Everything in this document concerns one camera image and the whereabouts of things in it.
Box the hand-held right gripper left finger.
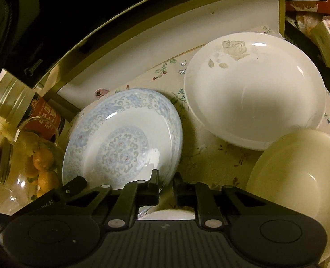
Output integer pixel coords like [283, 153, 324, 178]
[59, 170, 160, 227]

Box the white plate with rose print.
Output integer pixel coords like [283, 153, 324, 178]
[183, 33, 327, 151]

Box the jar with ribbed metal lid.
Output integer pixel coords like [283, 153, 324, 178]
[0, 138, 15, 188]

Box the cream bowl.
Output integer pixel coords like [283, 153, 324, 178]
[246, 129, 330, 231]

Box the black microwave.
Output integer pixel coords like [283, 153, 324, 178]
[0, 0, 143, 90]

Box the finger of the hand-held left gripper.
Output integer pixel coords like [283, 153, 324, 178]
[59, 176, 87, 199]

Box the black cable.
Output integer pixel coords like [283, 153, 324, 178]
[0, 0, 22, 83]

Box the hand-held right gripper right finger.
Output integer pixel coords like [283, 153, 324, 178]
[173, 172, 266, 227]

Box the white panel with gold frame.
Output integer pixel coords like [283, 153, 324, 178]
[32, 0, 286, 112]

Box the dark printed package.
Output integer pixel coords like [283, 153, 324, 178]
[284, 15, 330, 71]

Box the blue patterned plate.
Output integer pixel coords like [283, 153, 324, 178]
[62, 88, 183, 194]

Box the pile of kumquats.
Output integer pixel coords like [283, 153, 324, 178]
[25, 149, 61, 197]

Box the floral tablecloth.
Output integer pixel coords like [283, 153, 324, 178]
[94, 25, 330, 224]

